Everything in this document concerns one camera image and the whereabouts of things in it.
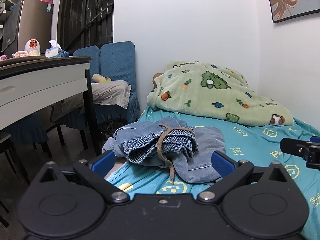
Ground black mesh basket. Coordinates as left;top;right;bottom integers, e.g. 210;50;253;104
99;120;129;139

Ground blue tissue box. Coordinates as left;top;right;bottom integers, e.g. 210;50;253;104
45;39;70;59

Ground dark barred window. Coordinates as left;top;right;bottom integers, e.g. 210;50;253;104
57;0;115;53

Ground brown pillow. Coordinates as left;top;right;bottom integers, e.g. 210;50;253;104
151;73;164;90

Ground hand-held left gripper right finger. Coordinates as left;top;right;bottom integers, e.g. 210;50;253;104
197;150;292;204

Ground grey cloth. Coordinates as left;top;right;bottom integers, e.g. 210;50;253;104
51;80;132;122

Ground teal printed bed sheet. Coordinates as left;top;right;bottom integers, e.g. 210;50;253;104
104;105;320;233

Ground white egg-shaped device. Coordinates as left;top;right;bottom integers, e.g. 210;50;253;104
24;39;41;56

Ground white grey table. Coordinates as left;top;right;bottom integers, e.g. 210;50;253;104
0;56;103;157

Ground brown drawstring cord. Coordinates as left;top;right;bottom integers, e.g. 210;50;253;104
157;124;195;185

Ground blue denim pants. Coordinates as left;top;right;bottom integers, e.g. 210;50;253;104
102;116;227;184

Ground dark hanging towel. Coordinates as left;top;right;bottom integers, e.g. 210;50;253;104
1;4;23;53

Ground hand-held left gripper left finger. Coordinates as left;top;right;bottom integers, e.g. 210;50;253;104
35;150;130;204

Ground green printed fleece blanket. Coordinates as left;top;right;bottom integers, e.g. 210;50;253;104
146;60;295;127

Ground silver refrigerator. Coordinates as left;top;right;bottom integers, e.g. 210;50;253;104
16;0;55;53

